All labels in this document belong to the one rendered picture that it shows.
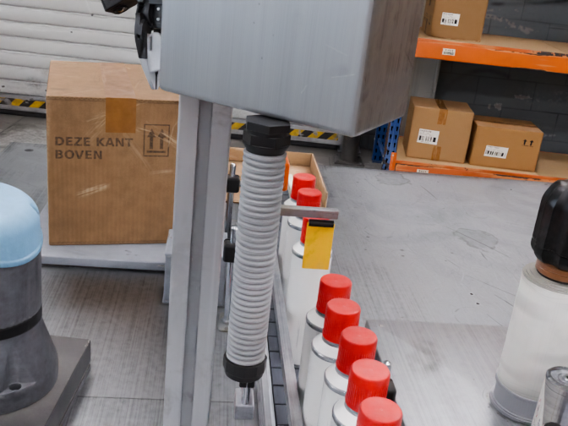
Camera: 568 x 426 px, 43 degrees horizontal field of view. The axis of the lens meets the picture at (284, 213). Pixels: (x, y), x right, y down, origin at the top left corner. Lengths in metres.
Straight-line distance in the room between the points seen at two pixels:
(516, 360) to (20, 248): 0.59
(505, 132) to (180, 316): 3.96
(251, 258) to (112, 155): 0.77
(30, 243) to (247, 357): 0.34
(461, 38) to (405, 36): 3.86
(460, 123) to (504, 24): 1.00
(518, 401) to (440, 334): 0.20
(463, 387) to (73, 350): 0.51
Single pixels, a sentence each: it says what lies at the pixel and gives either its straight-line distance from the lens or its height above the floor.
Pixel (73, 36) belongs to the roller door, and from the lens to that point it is 5.18.
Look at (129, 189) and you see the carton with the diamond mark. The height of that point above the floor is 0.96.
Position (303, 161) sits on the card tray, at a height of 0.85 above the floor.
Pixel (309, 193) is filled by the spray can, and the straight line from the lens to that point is 0.96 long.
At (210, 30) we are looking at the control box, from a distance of 0.53.
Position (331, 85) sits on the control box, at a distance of 0.48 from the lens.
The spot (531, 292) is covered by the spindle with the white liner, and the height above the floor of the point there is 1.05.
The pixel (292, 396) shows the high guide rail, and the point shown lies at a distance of 0.77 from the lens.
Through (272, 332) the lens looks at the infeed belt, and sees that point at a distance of 1.03.
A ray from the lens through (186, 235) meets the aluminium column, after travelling 0.64.
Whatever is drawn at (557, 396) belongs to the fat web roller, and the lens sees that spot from 0.69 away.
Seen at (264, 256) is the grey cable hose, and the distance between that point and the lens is 0.53.
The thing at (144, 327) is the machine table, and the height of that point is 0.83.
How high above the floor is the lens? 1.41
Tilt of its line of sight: 22 degrees down
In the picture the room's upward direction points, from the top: 6 degrees clockwise
